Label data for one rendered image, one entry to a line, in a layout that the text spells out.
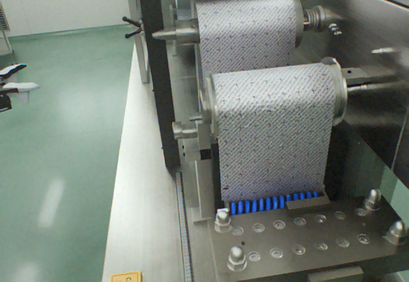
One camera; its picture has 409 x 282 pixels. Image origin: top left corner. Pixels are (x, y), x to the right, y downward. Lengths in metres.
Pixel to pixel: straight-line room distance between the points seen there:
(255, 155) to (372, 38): 0.33
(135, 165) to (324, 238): 0.66
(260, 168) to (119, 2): 5.68
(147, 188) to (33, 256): 1.35
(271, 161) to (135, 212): 0.43
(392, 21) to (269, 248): 0.48
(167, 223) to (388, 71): 0.63
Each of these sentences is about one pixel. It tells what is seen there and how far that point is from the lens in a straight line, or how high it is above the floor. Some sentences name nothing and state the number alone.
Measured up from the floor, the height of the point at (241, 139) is 1.20.
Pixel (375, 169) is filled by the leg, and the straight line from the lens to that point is 1.15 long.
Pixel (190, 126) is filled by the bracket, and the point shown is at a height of 1.19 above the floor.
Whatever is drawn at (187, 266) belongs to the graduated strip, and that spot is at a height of 0.90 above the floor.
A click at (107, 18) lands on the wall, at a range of 6.38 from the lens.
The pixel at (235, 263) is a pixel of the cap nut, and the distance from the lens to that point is 0.68.
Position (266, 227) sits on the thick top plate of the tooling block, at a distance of 0.76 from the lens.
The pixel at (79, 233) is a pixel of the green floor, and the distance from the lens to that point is 2.32.
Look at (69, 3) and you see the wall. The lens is 6.42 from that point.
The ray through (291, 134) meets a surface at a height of 1.20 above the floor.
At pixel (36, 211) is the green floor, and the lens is 2.60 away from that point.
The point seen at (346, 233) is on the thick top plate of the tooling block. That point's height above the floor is 1.03.
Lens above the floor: 1.59
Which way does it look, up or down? 32 degrees down
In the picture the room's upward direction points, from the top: 4 degrees counter-clockwise
